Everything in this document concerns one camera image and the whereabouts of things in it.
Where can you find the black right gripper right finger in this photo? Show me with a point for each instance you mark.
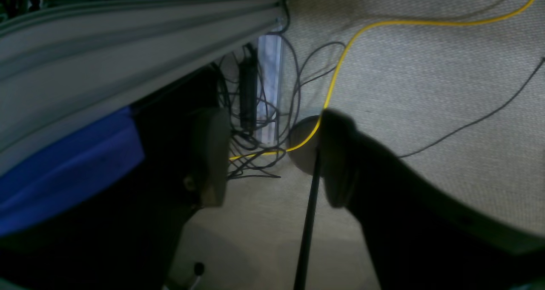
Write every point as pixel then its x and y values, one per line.
pixel 418 237

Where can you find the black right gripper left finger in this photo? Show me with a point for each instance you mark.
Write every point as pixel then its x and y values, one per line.
pixel 185 135

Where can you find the dark blue T-shirt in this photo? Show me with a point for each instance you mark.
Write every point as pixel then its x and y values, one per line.
pixel 69 171

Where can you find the round table foot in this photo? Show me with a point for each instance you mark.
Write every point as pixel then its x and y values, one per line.
pixel 304 157

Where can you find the aluminium table leg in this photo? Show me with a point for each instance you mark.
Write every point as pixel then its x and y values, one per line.
pixel 270 52

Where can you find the grey table edge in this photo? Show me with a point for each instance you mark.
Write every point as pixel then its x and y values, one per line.
pixel 67 67

